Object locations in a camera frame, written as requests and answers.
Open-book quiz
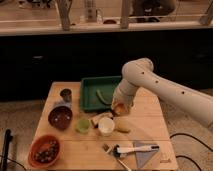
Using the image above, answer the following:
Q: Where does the green pea pod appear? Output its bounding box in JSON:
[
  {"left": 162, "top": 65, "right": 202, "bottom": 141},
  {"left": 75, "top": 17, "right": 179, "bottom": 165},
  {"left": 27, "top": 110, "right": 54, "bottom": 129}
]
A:
[{"left": 96, "top": 89, "right": 112, "bottom": 105}]

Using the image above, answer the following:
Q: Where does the green plastic tray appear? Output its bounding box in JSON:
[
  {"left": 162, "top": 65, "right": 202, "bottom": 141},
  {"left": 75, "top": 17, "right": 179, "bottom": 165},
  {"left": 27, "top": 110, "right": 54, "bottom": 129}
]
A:
[{"left": 80, "top": 76, "right": 121, "bottom": 112}]

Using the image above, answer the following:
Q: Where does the orange bowl with contents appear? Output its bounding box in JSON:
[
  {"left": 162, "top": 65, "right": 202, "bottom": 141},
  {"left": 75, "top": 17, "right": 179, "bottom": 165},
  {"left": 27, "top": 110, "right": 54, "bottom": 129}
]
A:
[{"left": 28, "top": 135, "right": 60, "bottom": 169}]

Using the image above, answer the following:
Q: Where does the small brown block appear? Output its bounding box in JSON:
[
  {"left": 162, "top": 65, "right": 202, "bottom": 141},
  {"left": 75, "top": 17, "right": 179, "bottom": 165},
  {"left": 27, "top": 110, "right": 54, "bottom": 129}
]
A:
[{"left": 102, "top": 144, "right": 110, "bottom": 153}]

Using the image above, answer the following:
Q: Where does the black stand at left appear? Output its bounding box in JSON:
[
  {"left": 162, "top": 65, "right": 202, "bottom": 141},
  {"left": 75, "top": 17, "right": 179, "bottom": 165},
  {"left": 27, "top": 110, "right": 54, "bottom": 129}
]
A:
[{"left": 0, "top": 129, "right": 13, "bottom": 171}]

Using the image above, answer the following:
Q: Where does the beige wooden block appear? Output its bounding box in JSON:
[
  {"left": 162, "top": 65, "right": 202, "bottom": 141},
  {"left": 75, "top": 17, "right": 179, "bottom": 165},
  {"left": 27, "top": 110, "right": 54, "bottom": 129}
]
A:
[{"left": 91, "top": 112, "right": 113, "bottom": 127}]

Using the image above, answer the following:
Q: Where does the black cable on floor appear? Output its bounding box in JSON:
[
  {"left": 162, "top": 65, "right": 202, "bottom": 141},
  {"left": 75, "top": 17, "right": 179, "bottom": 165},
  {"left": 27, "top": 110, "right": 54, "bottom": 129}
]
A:
[{"left": 169, "top": 132, "right": 213, "bottom": 171}]

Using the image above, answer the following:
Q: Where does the dark maroon bowl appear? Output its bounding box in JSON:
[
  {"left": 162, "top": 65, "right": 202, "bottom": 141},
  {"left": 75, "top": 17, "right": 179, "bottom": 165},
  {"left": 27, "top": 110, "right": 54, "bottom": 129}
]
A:
[{"left": 48, "top": 106, "right": 72, "bottom": 130}]

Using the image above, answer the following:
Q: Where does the yellow banana toy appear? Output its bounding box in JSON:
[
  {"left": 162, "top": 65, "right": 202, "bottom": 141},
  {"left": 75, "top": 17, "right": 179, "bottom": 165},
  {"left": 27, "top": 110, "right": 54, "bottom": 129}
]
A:
[{"left": 113, "top": 117, "right": 131, "bottom": 133}]

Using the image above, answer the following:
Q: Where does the grey triangular cloth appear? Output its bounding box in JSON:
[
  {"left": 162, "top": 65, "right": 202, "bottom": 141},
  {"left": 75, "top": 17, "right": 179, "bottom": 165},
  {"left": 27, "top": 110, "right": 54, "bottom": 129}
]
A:
[{"left": 133, "top": 141, "right": 158, "bottom": 169}]

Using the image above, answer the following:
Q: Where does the dark metal cup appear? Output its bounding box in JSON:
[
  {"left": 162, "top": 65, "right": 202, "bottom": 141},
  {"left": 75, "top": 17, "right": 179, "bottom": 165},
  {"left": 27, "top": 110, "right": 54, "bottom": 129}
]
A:
[{"left": 60, "top": 88, "right": 72, "bottom": 102}]

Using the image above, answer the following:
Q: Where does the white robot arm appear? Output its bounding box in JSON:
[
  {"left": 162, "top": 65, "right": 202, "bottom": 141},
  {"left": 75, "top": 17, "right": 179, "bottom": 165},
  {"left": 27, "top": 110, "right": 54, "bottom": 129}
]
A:
[{"left": 111, "top": 58, "right": 213, "bottom": 132}]

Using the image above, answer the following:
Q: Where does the red-yellow apple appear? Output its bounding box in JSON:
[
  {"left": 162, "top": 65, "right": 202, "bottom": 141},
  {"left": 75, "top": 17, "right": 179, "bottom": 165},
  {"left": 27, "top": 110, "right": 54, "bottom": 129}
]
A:
[{"left": 114, "top": 104, "right": 125, "bottom": 115}]

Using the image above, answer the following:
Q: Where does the white paper cup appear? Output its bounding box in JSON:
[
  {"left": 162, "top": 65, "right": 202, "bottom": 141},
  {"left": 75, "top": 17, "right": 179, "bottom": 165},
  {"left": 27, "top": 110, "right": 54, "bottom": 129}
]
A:
[{"left": 98, "top": 117, "right": 115, "bottom": 136}]

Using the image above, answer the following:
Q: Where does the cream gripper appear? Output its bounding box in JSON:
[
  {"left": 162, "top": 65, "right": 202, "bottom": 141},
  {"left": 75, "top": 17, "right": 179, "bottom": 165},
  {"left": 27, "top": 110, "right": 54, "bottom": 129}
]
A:
[{"left": 111, "top": 89, "right": 134, "bottom": 115}]

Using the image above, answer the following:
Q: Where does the small green cup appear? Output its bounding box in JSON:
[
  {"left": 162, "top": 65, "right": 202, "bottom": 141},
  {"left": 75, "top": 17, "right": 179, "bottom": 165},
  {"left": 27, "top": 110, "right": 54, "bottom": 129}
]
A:
[{"left": 76, "top": 118, "right": 90, "bottom": 134}]

